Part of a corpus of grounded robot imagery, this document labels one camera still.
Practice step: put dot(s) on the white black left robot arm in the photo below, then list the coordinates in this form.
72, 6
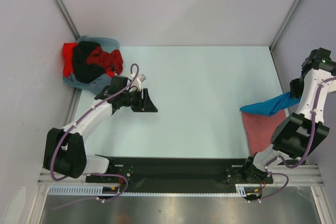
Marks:
65, 148

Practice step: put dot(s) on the bright red t-shirt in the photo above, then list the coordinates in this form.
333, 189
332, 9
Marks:
67, 54

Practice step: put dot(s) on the grey t-shirt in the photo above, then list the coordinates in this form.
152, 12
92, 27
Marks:
95, 86

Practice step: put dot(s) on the white slotted cable duct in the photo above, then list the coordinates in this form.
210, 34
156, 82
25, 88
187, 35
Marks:
109, 191

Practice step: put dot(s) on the aluminium corner post left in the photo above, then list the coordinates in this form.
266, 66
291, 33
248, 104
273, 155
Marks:
67, 18

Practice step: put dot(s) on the aluminium front rail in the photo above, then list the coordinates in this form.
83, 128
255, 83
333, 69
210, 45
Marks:
306, 175

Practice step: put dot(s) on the dark red t-shirt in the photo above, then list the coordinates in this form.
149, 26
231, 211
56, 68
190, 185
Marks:
110, 62

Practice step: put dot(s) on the black t-shirt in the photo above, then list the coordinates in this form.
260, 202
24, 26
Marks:
84, 72

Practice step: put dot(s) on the grey plastic basket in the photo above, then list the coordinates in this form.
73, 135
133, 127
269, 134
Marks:
107, 44

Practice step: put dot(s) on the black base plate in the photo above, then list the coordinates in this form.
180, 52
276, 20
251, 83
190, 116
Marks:
182, 175

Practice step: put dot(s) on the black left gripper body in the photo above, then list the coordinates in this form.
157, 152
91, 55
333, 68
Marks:
133, 99

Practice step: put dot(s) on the folded pink t-shirt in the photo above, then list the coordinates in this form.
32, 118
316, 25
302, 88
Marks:
260, 128

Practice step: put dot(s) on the blue t-shirt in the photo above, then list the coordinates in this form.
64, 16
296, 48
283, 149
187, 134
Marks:
271, 106

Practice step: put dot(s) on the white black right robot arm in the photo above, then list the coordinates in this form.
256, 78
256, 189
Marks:
302, 131

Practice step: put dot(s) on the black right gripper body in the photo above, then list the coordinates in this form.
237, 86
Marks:
297, 87

